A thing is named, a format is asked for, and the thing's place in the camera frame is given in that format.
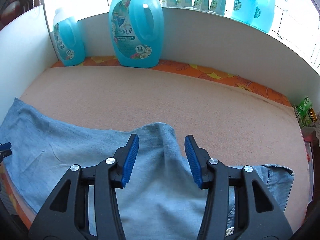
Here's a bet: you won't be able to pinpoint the blue denim pants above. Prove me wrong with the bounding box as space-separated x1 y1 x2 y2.
1 99 294 239

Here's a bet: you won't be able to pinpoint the orange floral bedsheet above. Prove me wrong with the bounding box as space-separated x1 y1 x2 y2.
1 60 291 230

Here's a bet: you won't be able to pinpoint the beige blanket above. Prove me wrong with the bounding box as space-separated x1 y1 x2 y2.
21 66 310 230

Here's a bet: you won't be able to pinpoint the green small box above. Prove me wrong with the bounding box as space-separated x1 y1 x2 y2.
292 96 314 128

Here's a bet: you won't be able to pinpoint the left blue detergent bottle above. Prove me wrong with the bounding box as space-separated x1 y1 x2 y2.
53 8 86 67

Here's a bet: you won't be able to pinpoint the blue detergent bottle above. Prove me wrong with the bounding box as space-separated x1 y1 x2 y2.
53 8 86 67
108 0 164 68

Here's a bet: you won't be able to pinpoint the right blue detergent bottle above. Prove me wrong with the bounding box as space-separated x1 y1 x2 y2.
108 0 164 68

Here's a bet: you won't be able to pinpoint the blue bottle on windowsill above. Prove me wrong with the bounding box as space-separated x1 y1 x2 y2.
231 0 257 25
251 0 276 33

